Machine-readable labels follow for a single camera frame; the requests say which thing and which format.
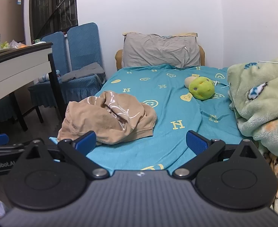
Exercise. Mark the pale yellow cloth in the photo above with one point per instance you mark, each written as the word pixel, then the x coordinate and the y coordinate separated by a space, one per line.
pixel 134 32

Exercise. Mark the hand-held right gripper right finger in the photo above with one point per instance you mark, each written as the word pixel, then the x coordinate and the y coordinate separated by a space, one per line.
pixel 195 143

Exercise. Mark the metallic refrigerator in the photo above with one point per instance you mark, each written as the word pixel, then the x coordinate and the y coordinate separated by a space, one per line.
pixel 9 19

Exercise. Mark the grey folded cloth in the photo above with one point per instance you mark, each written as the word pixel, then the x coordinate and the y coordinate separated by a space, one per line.
pixel 84 72

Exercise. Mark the dark barred window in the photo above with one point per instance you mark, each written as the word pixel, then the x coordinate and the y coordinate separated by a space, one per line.
pixel 51 7

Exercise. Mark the clear plastic bag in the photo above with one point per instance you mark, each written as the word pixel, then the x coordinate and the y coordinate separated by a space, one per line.
pixel 16 44

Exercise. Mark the blue covered chair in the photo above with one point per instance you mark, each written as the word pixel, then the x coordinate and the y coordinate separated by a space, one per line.
pixel 54 52
pixel 84 45

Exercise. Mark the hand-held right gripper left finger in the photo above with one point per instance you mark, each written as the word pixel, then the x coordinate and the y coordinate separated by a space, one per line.
pixel 85 143

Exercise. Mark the blue and white toy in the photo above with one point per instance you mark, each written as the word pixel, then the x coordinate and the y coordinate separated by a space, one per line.
pixel 45 76

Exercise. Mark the green printed fleece blanket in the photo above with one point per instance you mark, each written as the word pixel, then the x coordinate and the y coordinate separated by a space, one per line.
pixel 259 104

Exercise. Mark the white and black table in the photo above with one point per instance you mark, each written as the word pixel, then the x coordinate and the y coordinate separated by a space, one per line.
pixel 16 63

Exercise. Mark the teal printed bedsheet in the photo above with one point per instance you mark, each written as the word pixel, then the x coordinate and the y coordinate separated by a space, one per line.
pixel 167 99

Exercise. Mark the tan printed shirt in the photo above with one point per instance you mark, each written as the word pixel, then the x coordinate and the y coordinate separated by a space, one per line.
pixel 94 120

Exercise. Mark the green round plush toy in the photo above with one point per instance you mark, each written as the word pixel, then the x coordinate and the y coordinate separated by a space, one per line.
pixel 201 88

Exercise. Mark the grey pillow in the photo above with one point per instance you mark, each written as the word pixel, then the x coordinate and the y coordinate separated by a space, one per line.
pixel 158 50

